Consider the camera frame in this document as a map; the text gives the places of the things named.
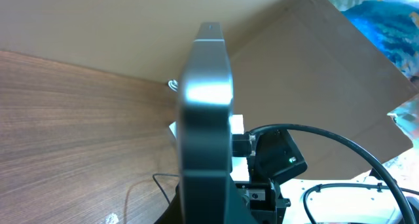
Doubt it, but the blue Galaxy smartphone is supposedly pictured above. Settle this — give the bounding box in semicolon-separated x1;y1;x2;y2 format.
176;22;234;223

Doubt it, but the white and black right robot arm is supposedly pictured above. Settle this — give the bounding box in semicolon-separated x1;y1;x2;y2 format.
231;130;404;223

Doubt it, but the brown cardboard panel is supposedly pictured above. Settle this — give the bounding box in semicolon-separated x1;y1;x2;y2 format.
1;0;414;187

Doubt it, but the colourful painted cloth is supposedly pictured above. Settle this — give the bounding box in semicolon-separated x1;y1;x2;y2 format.
317;0;419;143

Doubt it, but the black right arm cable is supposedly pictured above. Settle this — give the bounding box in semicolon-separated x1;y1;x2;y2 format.
245;123;419;224

